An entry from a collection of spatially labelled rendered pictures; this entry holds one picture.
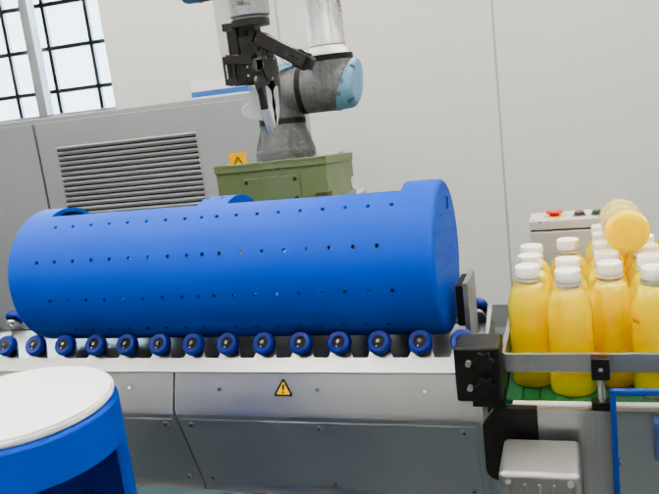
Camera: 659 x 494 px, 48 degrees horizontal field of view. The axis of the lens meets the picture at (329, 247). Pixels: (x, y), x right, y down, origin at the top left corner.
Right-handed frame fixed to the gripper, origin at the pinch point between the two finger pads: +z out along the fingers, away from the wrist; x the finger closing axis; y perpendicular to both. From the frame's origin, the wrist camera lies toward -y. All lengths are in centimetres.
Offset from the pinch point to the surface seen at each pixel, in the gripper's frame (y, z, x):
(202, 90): 93, -12, -156
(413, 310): -26.0, 32.6, 12.0
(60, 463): 11, 37, 60
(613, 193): -72, 63, -278
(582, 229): -54, 28, -25
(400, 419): -22, 52, 13
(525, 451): -45, 49, 28
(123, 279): 29.5, 25.2, 13.2
